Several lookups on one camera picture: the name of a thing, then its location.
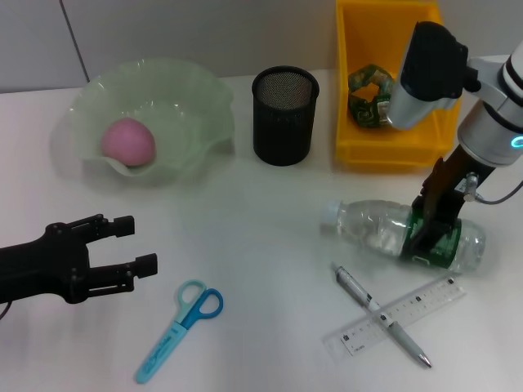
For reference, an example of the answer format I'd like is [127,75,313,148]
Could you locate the pale green glass bowl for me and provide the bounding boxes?
[51,57,237,187]

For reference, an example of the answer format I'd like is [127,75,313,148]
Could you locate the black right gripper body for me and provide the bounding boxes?
[420,146,481,224]

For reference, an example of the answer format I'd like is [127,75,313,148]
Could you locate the blue scissors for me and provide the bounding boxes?
[134,279,225,385]

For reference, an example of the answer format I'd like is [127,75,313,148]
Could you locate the black mesh pen cup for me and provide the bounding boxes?
[251,67,320,167]

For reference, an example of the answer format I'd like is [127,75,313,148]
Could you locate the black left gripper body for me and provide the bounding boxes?
[0,222,91,305]

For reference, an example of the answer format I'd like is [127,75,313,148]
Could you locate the green plastic wrapper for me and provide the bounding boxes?
[346,63,396,131]

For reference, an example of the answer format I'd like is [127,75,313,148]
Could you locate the clear plastic ruler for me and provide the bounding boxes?
[322,273,467,363]

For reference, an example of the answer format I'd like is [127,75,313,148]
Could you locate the clear water bottle green label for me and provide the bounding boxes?
[320,198,488,273]

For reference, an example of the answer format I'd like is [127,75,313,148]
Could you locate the pink peach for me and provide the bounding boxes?
[100,117,157,167]

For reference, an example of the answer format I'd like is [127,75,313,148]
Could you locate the right gripper cable with plug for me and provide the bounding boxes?
[459,171,523,205]

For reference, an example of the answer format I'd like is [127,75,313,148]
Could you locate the silver grey ballpoint pen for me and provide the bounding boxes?
[331,261,433,369]

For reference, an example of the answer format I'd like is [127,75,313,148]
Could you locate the yellow plastic storage bin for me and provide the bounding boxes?
[334,0,462,169]

